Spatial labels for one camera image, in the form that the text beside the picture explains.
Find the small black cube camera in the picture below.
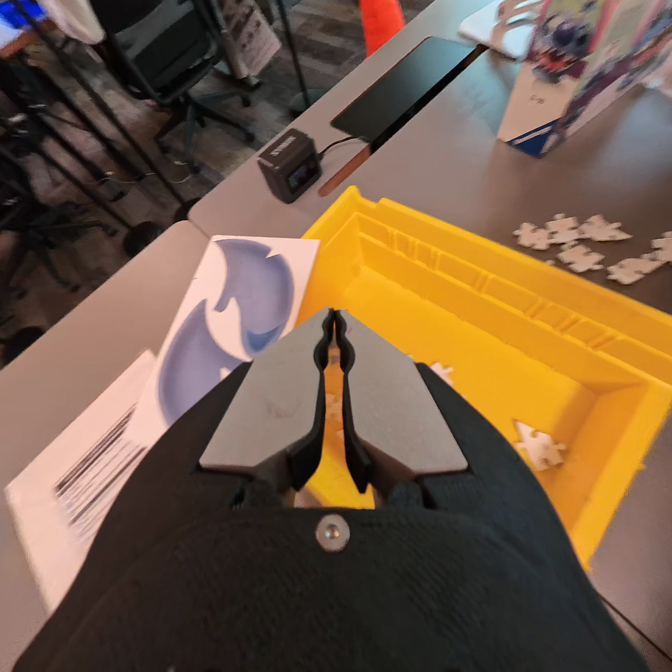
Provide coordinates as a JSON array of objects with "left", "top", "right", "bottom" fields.
[{"left": 257, "top": 127, "right": 322, "bottom": 204}]

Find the black tablet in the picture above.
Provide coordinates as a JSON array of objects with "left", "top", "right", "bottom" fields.
[{"left": 331, "top": 36, "right": 489, "bottom": 153}]

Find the black light stand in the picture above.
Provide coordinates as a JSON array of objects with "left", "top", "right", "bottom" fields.
[
  {"left": 0, "top": 52, "right": 165, "bottom": 258},
  {"left": 10, "top": 0, "right": 204, "bottom": 224}
]

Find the colourful cartoon puzzle box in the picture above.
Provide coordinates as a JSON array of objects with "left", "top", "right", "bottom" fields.
[{"left": 496, "top": 0, "right": 672, "bottom": 158}]

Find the white flat board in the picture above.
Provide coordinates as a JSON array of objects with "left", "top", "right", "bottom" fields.
[{"left": 459, "top": 0, "right": 547, "bottom": 60}]

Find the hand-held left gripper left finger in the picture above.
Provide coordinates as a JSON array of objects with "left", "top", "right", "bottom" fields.
[{"left": 198, "top": 308, "right": 337, "bottom": 492}]

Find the white printed poster board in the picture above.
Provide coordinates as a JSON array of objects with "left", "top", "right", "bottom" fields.
[{"left": 218, "top": 0, "right": 282, "bottom": 79}]

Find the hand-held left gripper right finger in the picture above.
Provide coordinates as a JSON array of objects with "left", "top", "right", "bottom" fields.
[{"left": 335, "top": 309, "right": 469, "bottom": 498}]

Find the yellow plastic bin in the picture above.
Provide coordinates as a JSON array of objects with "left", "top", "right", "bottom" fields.
[{"left": 295, "top": 185, "right": 672, "bottom": 570}]

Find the orange traffic cone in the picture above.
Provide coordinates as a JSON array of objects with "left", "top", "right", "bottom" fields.
[{"left": 358, "top": 0, "right": 406, "bottom": 56}]

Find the black camera cable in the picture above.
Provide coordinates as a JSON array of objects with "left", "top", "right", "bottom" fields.
[{"left": 319, "top": 134, "right": 371, "bottom": 158}]

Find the black swivel office chair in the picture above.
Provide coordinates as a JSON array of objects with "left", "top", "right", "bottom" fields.
[{"left": 89, "top": 0, "right": 258, "bottom": 174}]

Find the white card with blue shapes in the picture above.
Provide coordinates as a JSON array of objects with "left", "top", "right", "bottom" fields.
[{"left": 123, "top": 234, "right": 321, "bottom": 452}]

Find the pile of white puzzle pieces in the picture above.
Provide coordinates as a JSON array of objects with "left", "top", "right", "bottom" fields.
[{"left": 512, "top": 212, "right": 672, "bottom": 287}]

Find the white barcode paper sheet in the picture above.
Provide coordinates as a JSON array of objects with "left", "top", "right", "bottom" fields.
[{"left": 4, "top": 349, "right": 158, "bottom": 615}]

